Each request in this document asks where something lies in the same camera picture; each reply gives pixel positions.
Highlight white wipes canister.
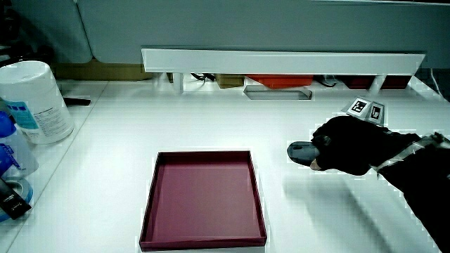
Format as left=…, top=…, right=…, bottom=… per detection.
left=0, top=60, right=76, bottom=145

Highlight small black box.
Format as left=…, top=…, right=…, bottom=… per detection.
left=0, top=177, right=33, bottom=221

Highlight white desk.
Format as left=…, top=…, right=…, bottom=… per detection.
left=0, top=74, right=450, bottom=253

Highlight grey padded panel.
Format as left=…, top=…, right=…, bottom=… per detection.
left=75, top=0, right=450, bottom=70
left=9, top=0, right=94, bottom=65

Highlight flat black object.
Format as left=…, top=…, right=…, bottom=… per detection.
left=63, top=96, right=92, bottom=107

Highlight brown cardboard box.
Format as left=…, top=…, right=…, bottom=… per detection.
left=51, top=58, right=155, bottom=82

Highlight maroon shallow box tray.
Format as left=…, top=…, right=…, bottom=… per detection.
left=139, top=150, right=268, bottom=252

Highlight person's right hand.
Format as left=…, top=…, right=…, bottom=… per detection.
left=310, top=96, right=392, bottom=176

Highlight blue tape roll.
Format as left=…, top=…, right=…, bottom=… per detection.
left=0, top=176, right=34, bottom=223

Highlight white cable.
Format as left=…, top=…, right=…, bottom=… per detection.
left=429, top=67, right=446, bottom=98

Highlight grey computer mouse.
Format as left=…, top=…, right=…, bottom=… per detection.
left=286, top=141, right=321, bottom=168

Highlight small brown box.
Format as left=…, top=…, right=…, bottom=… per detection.
left=214, top=73, right=245, bottom=89

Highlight black cable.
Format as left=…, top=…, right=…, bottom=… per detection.
left=191, top=72, right=217, bottom=83

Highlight clear grey tray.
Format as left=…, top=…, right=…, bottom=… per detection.
left=243, top=84, right=314, bottom=101

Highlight white desk shelf riser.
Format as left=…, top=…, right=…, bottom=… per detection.
left=141, top=47, right=427, bottom=96

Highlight dark red box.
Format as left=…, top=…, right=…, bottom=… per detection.
left=338, top=74, right=413, bottom=90

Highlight clear bottle with blue cap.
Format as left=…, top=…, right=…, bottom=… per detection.
left=0, top=100, right=40, bottom=181

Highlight orange box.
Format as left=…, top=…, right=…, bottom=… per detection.
left=245, top=74, right=314, bottom=90

